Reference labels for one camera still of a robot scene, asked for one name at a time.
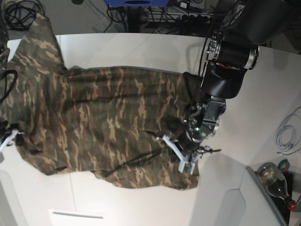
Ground white label plate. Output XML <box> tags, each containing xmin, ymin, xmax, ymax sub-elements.
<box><xmin>49</xmin><ymin>209</ymin><xmax>109</xmax><ymax>226</ymax></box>

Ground white coiled cable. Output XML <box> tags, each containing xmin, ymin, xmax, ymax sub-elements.
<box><xmin>275</xmin><ymin>108</ymin><xmax>301</xmax><ymax>155</ymax></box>

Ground black coiled cable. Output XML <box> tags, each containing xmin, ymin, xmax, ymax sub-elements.
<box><xmin>0</xmin><ymin>0</ymin><xmax>47</xmax><ymax>31</ymax></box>

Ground camouflage t-shirt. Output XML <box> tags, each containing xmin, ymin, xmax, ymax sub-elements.
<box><xmin>0</xmin><ymin>14</ymin><xmax>199</xmax><ymax>190</ymax></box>

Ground green tape roll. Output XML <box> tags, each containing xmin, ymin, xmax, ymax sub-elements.
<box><xmin>277</xmin><ymin>159</ymin><xmax>290</xmax><ymax>172</ymax></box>

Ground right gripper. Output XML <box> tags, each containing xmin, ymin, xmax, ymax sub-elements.
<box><xmin>0</xmin><ymin>121</ymin><xmax>24</xmax><ymax>163</ymax></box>

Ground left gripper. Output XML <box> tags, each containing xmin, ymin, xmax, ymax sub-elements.
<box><xmin>156</xmin><ymin>131</ymin><xmax>221</xmax><ymax>174</ymax></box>

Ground clear plastic bottle red cap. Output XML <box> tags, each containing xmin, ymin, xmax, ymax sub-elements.
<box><xmin>257</xmin><ymin>162</ymin><xmax>297</xmax><ymax>211</ymax></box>

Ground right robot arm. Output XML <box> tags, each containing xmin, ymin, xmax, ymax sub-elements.
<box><xmin>0</xmin><ymin>16</ymin><xmax>24</xmax><ymax>162</ymax></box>

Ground blue box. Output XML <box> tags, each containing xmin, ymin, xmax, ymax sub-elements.
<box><xmin>105</xmin><ymin>0</ymin><xmax>171</xmax><ymax>7</ymax></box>

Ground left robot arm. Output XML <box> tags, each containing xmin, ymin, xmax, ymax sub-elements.
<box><xmin>160</xmin><ymin>0</ymin><xmax>301</xmax><ymax>174</ymax></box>

